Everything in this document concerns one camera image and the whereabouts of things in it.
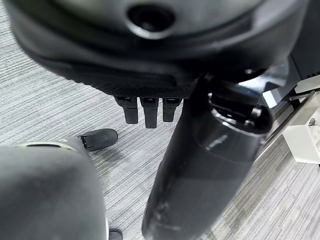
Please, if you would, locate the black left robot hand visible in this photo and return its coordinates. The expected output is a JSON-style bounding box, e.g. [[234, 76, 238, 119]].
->
[[4, 0, 309, 240]]

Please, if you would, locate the dark robot foot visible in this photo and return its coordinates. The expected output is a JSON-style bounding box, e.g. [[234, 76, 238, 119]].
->
[[108, 228, 124, 240], [76, 128, 119, 152]]

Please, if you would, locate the black cabinet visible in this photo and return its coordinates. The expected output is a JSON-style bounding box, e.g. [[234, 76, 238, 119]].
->
[[289, 0, 320, 81]]

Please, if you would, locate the white plastic box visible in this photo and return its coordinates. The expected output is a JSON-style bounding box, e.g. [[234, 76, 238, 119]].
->
[[281, 96, 320, 164]]

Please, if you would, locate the silver robot leg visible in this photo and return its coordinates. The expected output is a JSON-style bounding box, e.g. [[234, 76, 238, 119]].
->
[[0, 136, 111, 240]]

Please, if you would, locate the grey metal shelf frame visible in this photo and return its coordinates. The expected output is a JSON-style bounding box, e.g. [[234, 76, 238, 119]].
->
[[258, 74, 320, 161]]

